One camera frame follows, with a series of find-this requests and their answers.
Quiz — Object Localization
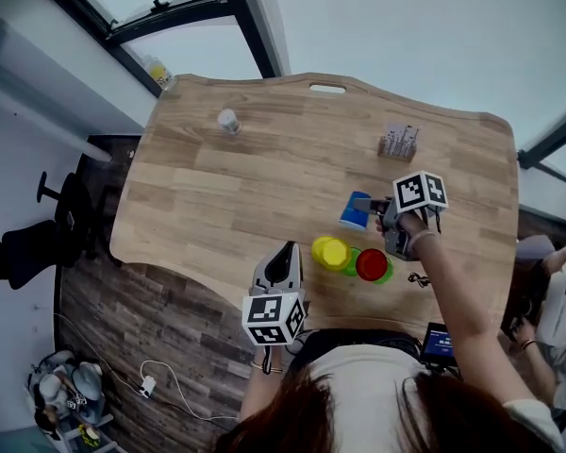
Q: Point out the wooden card holder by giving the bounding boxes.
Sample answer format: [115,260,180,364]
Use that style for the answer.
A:
[376,135,416,163]

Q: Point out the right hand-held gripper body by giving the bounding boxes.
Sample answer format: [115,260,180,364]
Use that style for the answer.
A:
[380,170,449,262]

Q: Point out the thin gold bangle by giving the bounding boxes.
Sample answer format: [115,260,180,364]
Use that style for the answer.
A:
[249,359,284,376]

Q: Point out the red paper cup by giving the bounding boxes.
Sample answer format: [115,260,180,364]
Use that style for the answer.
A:
[356,247,390,282]

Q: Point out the blue paper cup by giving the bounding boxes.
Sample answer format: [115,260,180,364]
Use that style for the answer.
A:
[338,191,373,232]

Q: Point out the brown bag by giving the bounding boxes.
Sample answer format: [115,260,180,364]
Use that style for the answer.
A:
[499,260,548,344]

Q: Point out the person's right forearm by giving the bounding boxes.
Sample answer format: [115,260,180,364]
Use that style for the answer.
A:
[408,228,532,408]

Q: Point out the person's black trousers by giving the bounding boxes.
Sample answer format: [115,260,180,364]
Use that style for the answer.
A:
[285,327,424,365]

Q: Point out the white chair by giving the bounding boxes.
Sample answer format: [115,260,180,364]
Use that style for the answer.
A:
[58,412,128,453]

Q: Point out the person's left hand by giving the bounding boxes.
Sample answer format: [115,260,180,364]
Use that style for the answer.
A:
[375,207,429,243]

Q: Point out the grey pen holder block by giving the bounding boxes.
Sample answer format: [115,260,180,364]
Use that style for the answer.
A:
[381,122,422,158]

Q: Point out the yellow paper cup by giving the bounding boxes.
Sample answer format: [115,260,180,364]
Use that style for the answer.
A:
[310,236,335,266]
[321,238,353,272]

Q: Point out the person's left forearm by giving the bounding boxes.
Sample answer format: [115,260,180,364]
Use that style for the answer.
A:
[238,344,289,422]

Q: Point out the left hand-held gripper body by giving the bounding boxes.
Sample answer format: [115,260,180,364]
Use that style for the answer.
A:
[241,284,308,347]

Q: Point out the small white jar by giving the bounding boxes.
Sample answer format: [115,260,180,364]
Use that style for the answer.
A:
[216,108,243,136]

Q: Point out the white charger cable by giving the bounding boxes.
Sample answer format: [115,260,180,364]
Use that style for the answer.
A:
[139,359,241,423]

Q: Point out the green paper cup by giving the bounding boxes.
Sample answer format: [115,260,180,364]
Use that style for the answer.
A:
[372,257,395,286]
[341,246,362,277]

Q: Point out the pale wrist band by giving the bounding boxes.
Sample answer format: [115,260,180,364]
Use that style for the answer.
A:
[409,229,441,255]

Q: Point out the clear bottle yellow label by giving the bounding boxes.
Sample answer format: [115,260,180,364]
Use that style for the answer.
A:
[143,55,177,92]

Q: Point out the black office chair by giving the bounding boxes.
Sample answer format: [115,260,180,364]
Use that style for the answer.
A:
[0,171,122,292]

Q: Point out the black device blue screen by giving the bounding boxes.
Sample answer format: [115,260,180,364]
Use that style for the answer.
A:
[418,322,458,372]

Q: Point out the white wall pipe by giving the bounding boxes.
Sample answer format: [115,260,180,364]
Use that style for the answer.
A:
[0,75,114,163]

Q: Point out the person's white shirt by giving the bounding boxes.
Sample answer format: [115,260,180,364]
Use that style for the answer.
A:
[306,344,566,453]

